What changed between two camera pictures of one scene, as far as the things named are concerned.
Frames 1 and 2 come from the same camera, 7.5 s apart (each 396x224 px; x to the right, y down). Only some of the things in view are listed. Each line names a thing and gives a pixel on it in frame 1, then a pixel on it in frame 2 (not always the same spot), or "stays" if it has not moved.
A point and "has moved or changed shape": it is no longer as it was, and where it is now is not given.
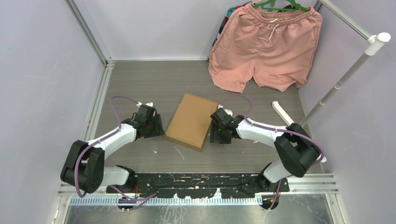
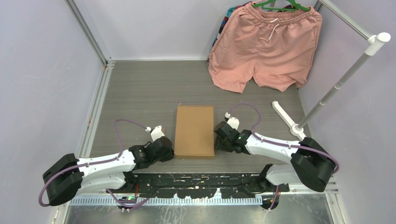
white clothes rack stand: [374, 41] stays
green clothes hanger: [299, 7] stays
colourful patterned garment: [229, 12] stays
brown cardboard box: [189, 125] has moved or changed shape
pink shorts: [277, 46] stays
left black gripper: [159, 130] -> [169, 157]
